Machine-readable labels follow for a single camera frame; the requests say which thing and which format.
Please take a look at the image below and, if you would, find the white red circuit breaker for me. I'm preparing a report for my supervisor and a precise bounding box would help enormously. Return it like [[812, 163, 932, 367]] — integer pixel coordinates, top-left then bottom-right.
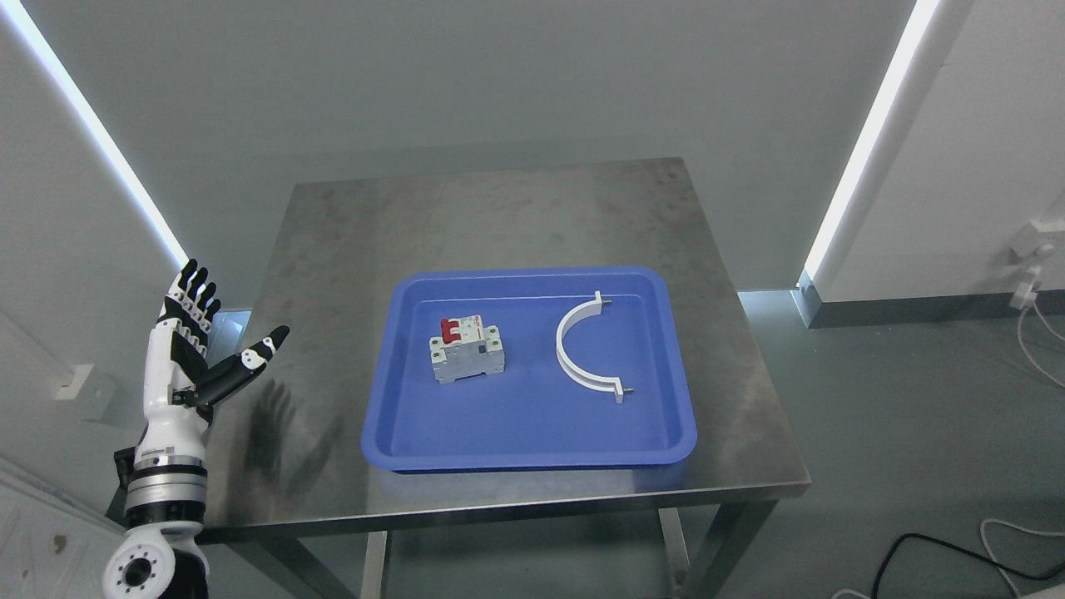
[[429, 314, 506, 384]]

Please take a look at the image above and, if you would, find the black floor cable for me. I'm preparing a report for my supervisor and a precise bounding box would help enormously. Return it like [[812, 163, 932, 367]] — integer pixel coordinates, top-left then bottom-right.
[[871, 532, 1065, 599]]

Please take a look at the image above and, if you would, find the white floor cable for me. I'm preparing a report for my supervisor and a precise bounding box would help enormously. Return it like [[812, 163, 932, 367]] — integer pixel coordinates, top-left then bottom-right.
[[980, 519, 1065, 598]]

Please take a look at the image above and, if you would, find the stainless steel table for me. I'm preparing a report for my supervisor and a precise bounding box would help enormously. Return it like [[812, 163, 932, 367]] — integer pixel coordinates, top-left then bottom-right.
[[198, 158, 812, 598]]

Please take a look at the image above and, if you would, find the white wall socket plug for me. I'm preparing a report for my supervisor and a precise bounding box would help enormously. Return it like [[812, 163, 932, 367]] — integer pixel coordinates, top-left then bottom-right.
[[1007, 218, 1064, 311]]

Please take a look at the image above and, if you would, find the blue plastic tray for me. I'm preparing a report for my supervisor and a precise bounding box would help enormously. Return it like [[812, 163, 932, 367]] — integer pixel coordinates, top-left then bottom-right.
[[361, 265, 697, 473]]

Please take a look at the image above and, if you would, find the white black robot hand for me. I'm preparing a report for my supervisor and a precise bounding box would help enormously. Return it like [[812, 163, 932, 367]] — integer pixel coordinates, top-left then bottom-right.
[[133, 259, 290, 468]]

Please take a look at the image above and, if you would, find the white half-round pipe clamp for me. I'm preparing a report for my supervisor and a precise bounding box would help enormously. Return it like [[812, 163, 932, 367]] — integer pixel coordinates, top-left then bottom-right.
[[554, 290, 636, 404]]

